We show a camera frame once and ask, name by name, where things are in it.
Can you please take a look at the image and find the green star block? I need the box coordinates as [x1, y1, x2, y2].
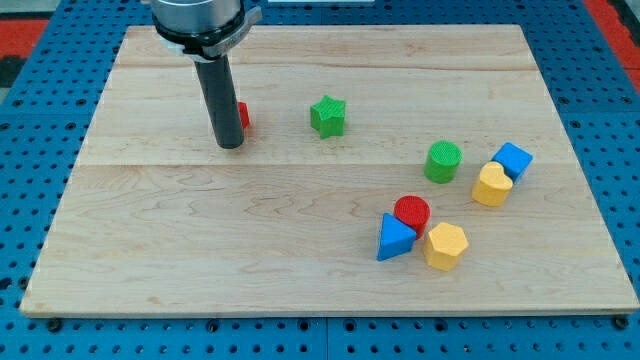
[310, 95, 346, 139]

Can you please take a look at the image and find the red star block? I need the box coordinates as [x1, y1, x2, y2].
[237, 102, 251, 129]

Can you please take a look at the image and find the light wooden board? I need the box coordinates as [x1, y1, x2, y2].
[20, 25, 639, 319]

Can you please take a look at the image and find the blue triangle block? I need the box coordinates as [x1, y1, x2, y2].
[376, 213, 417, 261]

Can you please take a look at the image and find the red cylinder block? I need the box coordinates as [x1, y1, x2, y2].
[393, 195, 431, 240]

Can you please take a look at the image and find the green cylinder block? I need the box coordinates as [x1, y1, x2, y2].
[423, 140, 462, 184]

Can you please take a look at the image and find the yellow hexagon block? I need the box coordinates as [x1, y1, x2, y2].
[423, 222, 469, 271]

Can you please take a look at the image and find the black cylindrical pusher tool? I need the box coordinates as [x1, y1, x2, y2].
[195, 55, 244, 149]

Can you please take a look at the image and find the yellow heart block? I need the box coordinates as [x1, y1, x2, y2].
[471, 161, 514, 207]

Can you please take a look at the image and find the blue cube block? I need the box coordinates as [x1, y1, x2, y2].
[491, 142, 533, 183]

